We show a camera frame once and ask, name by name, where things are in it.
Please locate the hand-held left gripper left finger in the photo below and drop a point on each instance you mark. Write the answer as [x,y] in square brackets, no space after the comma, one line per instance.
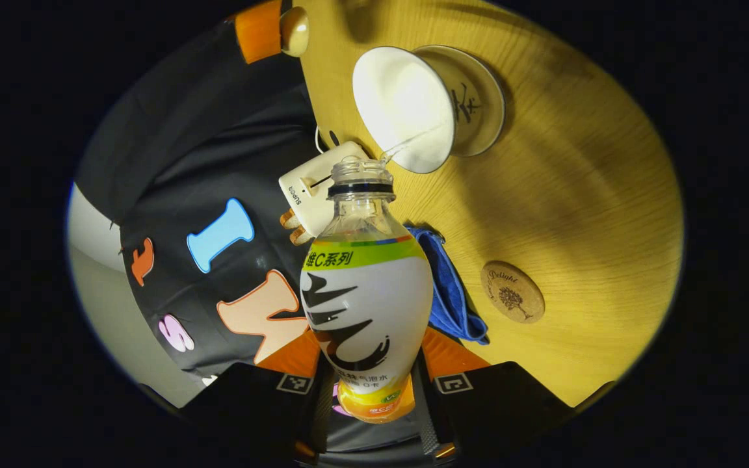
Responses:
[264,403]

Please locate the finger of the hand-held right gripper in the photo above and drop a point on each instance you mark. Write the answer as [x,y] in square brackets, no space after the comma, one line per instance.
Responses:
[259,32]

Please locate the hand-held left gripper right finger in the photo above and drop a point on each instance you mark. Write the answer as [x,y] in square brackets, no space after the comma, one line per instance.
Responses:
[498,409]

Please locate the round cork coaster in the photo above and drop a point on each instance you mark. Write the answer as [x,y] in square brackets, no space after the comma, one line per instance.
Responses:
[512,292]

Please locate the clear labelled water bottle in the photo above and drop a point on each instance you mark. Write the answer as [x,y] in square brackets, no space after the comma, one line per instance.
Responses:
[368,305]

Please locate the cream ceramic teacup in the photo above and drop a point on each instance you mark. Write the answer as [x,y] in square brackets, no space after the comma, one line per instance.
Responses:
[400,97]

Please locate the blue towel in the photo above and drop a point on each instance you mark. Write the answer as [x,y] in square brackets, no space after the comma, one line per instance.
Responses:
[449,292]

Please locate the black table grommet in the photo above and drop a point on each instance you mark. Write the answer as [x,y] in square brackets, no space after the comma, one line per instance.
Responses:
[334,138]

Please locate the white toaster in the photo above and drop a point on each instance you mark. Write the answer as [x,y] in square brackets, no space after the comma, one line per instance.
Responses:
[309,188]

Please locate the toast slice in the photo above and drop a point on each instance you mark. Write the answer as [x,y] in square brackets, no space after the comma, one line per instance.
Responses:
[300,235]
[289,218]

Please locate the cream ceramic saucer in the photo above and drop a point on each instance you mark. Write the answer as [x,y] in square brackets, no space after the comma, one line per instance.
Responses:
[485,97]

